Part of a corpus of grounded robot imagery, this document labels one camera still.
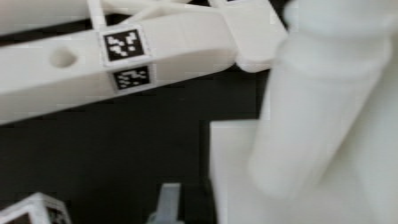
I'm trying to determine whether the white long side bar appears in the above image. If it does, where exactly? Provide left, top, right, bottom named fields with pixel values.
left=0, top=13, right=236, bottom=125
left=0, top=0, right=288, bottom=72

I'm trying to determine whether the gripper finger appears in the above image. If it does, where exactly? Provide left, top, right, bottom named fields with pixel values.
left=146, top=183, right=185, bottom=224

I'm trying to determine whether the white cube nut with tag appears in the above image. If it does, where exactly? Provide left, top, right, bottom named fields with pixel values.
left=0, top=192, right=73, bottom=224

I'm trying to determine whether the white chair seat part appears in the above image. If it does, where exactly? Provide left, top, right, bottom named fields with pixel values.
left=210, top=0, right=398, bottom=224

